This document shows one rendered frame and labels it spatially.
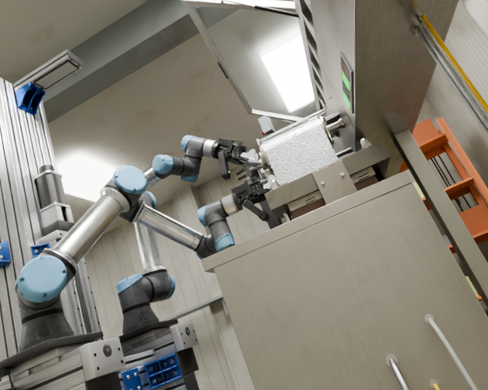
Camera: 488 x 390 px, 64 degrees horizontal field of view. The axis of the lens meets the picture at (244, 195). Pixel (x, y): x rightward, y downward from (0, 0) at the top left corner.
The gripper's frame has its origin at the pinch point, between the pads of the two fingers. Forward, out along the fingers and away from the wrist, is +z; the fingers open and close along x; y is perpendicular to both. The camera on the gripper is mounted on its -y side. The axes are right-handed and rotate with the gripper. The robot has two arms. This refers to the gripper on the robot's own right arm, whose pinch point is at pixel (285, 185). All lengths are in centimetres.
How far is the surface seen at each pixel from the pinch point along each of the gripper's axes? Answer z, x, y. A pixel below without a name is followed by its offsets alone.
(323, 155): 17.3, -0.3, 4.6
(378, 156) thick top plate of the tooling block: 30.3, -20.0, -10.4
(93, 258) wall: -346, 404, 154
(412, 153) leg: 48, 13, -5
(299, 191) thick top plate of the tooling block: 4.1, -19.9, -10.2
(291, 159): 6.0, -0.3, 8.3
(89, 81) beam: -101, 71, 155
